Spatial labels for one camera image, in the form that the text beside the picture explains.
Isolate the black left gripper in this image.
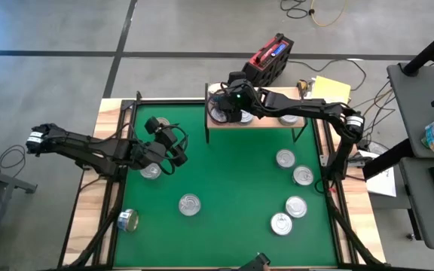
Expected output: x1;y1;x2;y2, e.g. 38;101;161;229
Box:
128;116;188;170

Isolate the black table frame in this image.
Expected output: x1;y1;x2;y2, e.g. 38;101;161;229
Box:
57;90;391;271

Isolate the black floor cable with plug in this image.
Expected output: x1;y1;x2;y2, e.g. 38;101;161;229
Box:
279;0;318;20

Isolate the red and black toolbox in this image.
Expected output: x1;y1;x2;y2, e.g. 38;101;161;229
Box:
240;32;295;88

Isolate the black angular object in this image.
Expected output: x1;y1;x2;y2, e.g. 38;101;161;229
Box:
239;252;272;271

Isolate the coiled black floor cable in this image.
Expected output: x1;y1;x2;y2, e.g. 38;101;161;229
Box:
0;145;28;174

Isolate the black desk cable bundle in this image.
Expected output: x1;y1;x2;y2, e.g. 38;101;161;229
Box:
347;78;397;125

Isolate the grey metal stand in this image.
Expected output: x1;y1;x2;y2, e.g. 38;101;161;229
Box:
0;152;39;271

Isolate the blue label gold-lid can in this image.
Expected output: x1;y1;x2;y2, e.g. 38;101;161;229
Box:
117;209;140;233

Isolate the large red albacore can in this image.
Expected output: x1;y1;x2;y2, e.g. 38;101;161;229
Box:
207;101;228;126

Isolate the yellow paper folder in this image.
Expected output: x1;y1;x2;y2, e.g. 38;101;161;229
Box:
310;75;352;105

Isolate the blue label tuna can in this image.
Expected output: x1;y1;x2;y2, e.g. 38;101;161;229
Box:
275;148;297;169
292;165;315;187

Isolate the red label silver-lid can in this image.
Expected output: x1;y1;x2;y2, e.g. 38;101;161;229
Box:
270;212;294;237

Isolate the wooden shelf with black legs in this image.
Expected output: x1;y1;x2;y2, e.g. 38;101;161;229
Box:
204;83;309;146

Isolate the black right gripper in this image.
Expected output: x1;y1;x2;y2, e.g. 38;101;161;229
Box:
220;71;260;124

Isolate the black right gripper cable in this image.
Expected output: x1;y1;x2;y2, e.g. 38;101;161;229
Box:
206;92;230;126

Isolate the black desk crossbar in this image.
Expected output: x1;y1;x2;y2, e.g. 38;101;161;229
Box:
362;138;417;181

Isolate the large teal tuna can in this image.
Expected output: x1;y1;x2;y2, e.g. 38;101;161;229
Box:
139;162;163;181
178;193;202;218

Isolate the small yellow black gadget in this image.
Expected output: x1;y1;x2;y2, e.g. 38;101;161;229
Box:
295;78;311;95

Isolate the black toolbox power cable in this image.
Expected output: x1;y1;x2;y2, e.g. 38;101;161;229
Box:
290;58;368;93

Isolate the yellow floor cable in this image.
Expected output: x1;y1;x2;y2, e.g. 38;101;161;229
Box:
309;0;348;28

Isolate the black monitor pole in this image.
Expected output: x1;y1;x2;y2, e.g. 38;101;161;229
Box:
401;18;434;78

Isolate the green table mat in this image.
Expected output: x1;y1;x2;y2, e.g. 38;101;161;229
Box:
113;103;338;267

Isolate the white paper sheet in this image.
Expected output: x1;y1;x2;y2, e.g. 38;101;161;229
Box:
358;149;398;199

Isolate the grey desk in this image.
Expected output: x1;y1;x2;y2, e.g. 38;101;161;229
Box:
386;62;434;250

